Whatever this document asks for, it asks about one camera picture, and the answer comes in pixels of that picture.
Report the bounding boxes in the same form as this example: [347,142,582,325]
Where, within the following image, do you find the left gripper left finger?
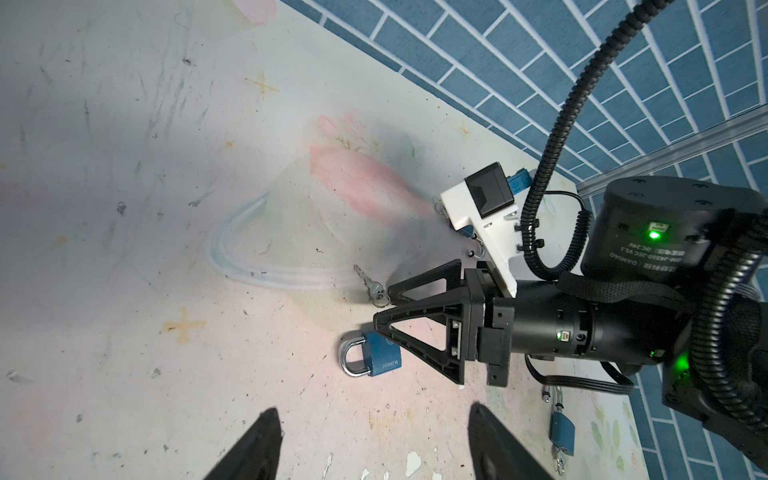
[204,407,283,480]

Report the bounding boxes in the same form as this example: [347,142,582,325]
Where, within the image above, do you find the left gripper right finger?
[468,402,552,480]

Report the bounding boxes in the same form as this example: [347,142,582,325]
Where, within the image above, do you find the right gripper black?
[373,259,600,387]

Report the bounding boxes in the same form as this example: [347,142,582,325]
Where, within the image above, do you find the small silver key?
[353,264,391,308]

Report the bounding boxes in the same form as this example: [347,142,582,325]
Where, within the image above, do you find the blue padlock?
[432,197,486,260]
[339,332,402,378]
[541,386,575,476]

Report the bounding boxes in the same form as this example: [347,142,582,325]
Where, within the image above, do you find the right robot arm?
[373,1,767,467]

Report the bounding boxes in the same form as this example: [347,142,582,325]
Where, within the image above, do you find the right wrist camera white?
[440,162,534,298]

